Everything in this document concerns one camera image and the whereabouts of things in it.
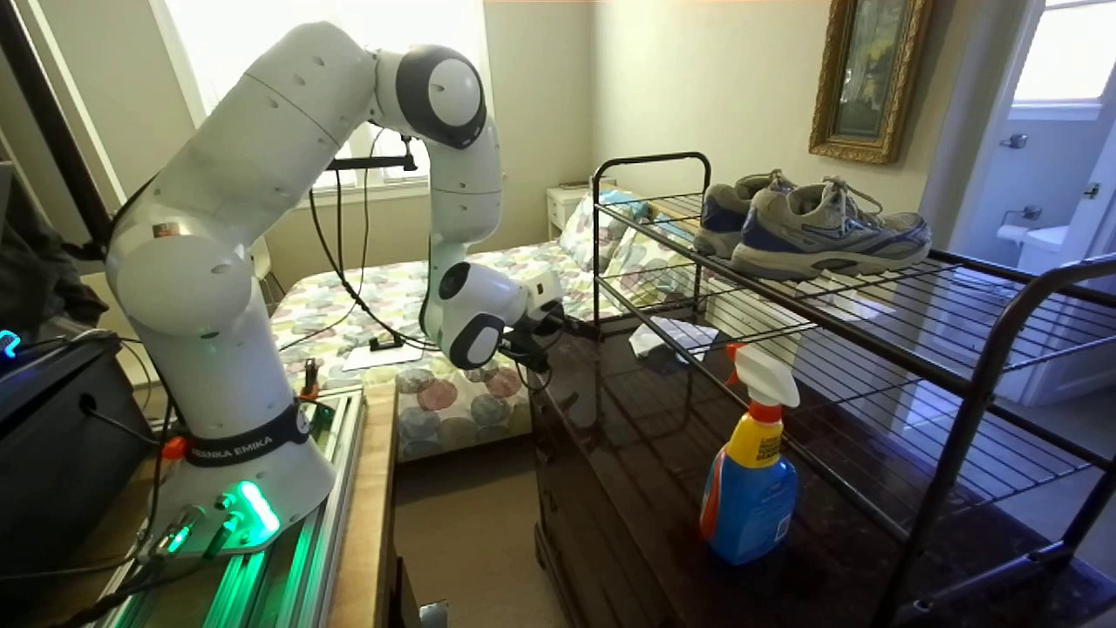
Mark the blue spray cleaner bottle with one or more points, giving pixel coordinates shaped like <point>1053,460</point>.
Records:
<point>753,487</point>

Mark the grey blue sneaker front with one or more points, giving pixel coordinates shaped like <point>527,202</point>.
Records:
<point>824,229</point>

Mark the black wire shoe rack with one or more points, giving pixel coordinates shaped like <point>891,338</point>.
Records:
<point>913,382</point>

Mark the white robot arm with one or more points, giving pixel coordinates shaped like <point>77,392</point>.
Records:
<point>189,245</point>

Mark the bed with dotted quilt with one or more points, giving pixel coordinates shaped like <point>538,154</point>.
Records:
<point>454,388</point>

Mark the grey blue sneaker rear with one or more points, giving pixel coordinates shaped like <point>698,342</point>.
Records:
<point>726,206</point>

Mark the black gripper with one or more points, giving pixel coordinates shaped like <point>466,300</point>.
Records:
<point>532,338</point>

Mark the dark wooden dresser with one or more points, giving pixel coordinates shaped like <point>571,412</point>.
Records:
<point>624,463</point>

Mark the grey blue sneaker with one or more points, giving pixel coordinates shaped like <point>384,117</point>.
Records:
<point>824,229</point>
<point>726,206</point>

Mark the gold framed picture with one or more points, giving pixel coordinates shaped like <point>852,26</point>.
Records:
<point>866,79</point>

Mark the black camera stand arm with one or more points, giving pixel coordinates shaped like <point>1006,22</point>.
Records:
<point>405,161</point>

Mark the small black device on bed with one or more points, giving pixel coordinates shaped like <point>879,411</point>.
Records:
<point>384,342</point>

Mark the aluminium base rail green light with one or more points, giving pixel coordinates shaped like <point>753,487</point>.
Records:
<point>283,581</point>

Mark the black box on left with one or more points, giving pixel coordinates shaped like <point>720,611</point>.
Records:
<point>70,438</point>

